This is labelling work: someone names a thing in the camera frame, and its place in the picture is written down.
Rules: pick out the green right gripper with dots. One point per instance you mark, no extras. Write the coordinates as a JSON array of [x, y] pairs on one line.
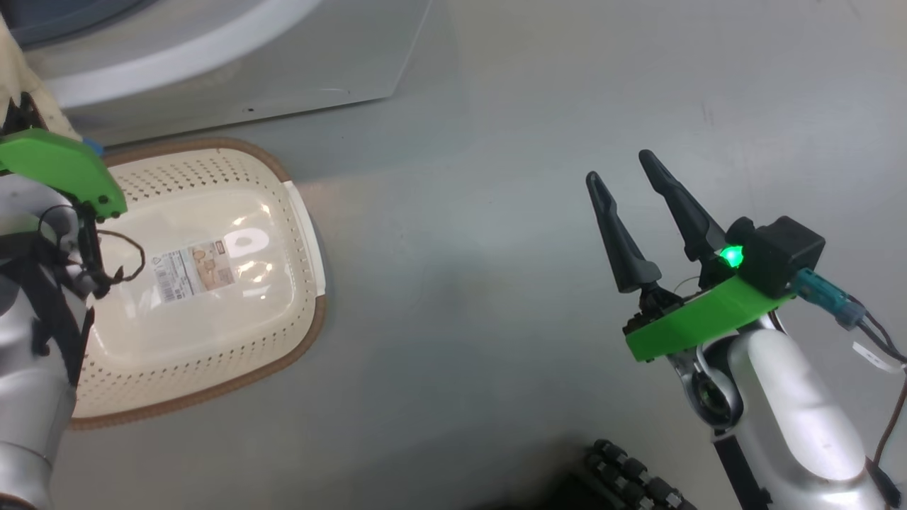
[[701, 319]]

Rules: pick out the black ribbed robot base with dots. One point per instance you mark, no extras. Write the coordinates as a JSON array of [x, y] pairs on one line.
[[623, 474]]

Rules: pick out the white washing machine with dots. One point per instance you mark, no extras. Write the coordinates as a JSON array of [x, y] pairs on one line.
[[283, 64]]

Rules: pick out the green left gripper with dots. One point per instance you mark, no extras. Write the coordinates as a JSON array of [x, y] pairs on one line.
[[64, 166]]

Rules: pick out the cream perforated laundry basket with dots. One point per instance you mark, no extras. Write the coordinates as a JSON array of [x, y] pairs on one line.
[[234, 354]]

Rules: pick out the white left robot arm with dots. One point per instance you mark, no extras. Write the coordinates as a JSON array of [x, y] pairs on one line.
[[28, 397]]

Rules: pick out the teal right camera connector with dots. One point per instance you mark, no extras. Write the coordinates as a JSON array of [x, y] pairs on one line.
[[825, 294]]

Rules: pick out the paper basket label sticker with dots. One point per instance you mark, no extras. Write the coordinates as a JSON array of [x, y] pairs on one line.
[[195, 271]]

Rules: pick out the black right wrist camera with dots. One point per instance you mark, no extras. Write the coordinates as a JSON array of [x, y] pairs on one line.
[[783, 255]]

